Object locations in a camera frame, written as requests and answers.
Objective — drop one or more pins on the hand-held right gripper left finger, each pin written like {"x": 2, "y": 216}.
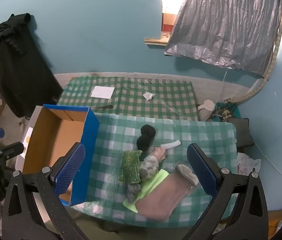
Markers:
{"x": 71, "y": 167}

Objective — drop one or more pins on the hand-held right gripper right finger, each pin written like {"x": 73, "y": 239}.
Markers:
{"x": 200, "y": 170}

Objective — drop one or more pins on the blue-rimmed cardboard box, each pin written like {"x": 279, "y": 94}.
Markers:
{"x": 56, "y": 135}

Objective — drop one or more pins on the white cloth strip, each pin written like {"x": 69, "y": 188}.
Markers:
{"x": 170, "y": 145}

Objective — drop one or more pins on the taupe fleece-lined sock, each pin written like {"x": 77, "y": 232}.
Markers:
{"x": 166, "y": 192}

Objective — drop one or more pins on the lime green bag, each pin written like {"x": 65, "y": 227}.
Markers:
{"x": 156, "y": 180}

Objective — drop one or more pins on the grey white wrapper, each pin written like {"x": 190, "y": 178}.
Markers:
{"x": 151, "y": 163}

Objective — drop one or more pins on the green bubble wrap piece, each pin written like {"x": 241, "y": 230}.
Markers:
{"x": 129, "y": 166}

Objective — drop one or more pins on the black sock roll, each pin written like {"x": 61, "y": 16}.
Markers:
{"x": 146, "y": 136}

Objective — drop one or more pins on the grey sock roll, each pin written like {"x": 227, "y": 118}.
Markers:
{"x": 133, "y": 190}

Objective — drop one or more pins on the light green checkered tablecloth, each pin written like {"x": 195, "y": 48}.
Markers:
{"x": 205, "y": 135}

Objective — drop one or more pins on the white plastic bag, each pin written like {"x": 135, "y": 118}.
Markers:
{"x": 248, "y": 165}

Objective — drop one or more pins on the black cushion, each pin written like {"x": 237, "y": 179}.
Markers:
{"x": 243, "y": 132}

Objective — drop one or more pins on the white jug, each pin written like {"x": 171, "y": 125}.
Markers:
{"x": 205, "y": 107}

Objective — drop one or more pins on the dark thin stick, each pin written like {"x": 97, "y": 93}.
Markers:
{"x": 103, "y": 107}

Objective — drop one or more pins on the dark green checkered cloth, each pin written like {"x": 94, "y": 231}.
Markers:
{"x": 168, "y": 97}

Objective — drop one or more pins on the white paper sheet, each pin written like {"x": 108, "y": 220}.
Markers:
{"x": 102, "y": 92}

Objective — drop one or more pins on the crumpled white tissue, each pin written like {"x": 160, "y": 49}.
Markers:
{"x": 148, "y": 96}

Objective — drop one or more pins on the wooden window sill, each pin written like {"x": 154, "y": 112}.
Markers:
{"x": 156, "y": 40}

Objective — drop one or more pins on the silver curtain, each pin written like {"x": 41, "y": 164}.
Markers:
{"x": 225, "y": 25}

